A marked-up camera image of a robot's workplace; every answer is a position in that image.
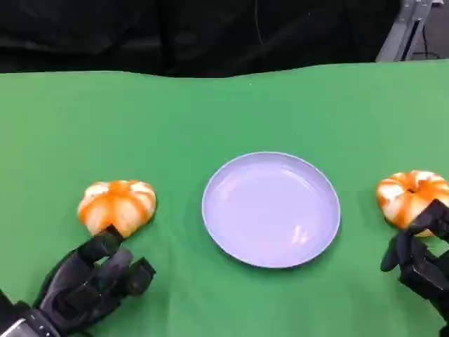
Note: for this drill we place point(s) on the green table cloth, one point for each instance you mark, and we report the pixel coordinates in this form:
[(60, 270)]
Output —
[(210, 116)]

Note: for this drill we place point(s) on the orange and white bread roll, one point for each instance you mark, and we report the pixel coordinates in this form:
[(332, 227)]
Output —
[(119, 203), (400, 203)]

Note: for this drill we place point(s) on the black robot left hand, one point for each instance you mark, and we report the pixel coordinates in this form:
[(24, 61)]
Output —
[(80, 277)]

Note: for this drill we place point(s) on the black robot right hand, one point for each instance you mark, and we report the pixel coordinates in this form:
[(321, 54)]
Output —
[(421, 259)]

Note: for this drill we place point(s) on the grey metal frame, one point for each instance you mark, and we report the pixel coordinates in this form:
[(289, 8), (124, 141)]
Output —
[(396, 38)]

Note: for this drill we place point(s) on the black backdrop cloth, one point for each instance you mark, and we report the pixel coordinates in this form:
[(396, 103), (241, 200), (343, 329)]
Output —
[(140, 35)]

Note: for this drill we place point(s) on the lilac plate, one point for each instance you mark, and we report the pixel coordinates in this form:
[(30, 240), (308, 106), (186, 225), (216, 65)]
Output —
[(270, 210)]

